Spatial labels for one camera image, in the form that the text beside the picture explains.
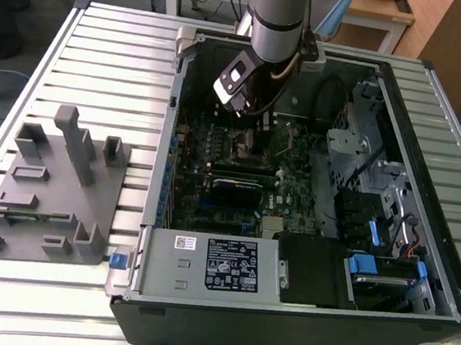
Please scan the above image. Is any metal locking lever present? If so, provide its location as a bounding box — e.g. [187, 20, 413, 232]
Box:
[272, 143, 294, 162]

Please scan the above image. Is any CPU socket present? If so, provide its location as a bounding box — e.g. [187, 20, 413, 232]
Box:
[225, 127, 280, 170]

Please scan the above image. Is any silver drive cage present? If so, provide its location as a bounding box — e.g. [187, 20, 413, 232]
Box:
[318, 74, 427, 201]

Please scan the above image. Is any black graphics card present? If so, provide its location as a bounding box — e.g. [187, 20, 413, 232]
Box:
[209, 176, 264, 212]

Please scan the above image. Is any pale blue teach pendant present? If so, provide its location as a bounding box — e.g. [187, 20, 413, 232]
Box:
[313, 0, 357, 40]

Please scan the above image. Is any green motherboard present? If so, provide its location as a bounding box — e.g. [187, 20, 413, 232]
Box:
[161, 102, 332, 245]

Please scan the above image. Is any silver chipset heat sink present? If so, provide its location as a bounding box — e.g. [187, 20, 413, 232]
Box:
[260, 216, 286, 234]

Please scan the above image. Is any black plastic disk bay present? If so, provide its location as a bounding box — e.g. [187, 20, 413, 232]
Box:
[329, 186, 390, 251]

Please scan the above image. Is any blue disk carrier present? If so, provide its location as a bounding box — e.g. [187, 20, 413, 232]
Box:
[346, 252, 429, 284]
[366, 218, 387, 247]

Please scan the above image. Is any black plastic shroud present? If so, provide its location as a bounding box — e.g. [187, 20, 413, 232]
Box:
[272, 231, 363, 312]

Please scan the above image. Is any silver power supply unit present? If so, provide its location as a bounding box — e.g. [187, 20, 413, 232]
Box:
[130, 225, 290, 310]

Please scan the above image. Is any blue case latch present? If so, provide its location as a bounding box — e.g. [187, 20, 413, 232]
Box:
[107, 252, 129, 272]

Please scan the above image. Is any grey parts rack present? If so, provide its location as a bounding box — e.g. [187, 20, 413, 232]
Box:
[0, 98, 137, 274]

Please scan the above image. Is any black hard disk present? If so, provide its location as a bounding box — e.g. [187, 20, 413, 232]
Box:
[347, 272, 418, 317]

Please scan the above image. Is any black PC case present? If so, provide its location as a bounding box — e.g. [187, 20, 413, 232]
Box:
[98, 20, 461, 345]

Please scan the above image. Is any green RAM stick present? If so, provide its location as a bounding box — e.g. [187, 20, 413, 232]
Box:
[5, 209, 52, 223]

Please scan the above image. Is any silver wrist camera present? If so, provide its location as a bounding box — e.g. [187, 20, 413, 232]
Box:
[212, 54, 257, 107]

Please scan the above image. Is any black wire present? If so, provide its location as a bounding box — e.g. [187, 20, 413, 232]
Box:
[311, 72, 351, 130]

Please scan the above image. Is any blue floor cable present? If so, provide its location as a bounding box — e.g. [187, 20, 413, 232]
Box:
[0, 67, 33, 124]

